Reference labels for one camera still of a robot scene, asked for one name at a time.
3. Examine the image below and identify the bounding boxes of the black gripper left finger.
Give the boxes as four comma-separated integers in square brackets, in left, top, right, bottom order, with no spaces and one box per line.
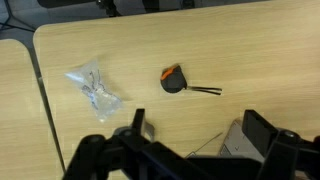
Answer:
[62,108,156,180]

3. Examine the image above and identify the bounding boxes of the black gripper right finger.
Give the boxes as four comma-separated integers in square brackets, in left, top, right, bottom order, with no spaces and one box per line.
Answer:
[219,109,320,180]

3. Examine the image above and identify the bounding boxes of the clear plastic bag of screws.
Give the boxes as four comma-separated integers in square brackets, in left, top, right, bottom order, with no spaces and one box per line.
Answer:
[64,59,124,124]

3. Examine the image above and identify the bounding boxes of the black floor cable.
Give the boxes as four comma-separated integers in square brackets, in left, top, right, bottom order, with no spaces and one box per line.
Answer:
[0,9,36,33]

